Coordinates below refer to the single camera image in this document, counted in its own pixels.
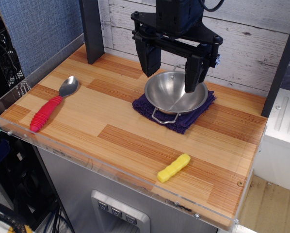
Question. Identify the yellow plastic stick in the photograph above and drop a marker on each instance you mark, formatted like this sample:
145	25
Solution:
177	165

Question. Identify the dark grey post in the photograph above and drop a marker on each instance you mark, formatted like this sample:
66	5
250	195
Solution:
278	78
92	30

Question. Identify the black plastic crate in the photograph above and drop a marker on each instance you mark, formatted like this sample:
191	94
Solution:
10	69

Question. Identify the dark grey right post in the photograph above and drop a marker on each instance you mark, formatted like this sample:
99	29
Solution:
278	78

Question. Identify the clear acrylic table guard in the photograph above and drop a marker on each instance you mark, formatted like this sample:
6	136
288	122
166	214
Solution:
95	140

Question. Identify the silver button panel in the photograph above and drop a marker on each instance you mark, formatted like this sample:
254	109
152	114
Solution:
114	216

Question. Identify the white ribbed box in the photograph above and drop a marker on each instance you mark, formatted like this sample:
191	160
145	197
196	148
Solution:
272	162

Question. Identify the stainless steel bowl with handles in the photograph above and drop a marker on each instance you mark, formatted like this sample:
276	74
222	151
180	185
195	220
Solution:
166	92

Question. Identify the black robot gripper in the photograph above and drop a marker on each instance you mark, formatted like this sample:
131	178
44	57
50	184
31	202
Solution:
174	20

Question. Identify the dark grey left post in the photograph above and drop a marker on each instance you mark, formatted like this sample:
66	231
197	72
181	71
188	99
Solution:
92	30

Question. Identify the red handled metal spoon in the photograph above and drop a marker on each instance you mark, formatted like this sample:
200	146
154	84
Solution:
68	87

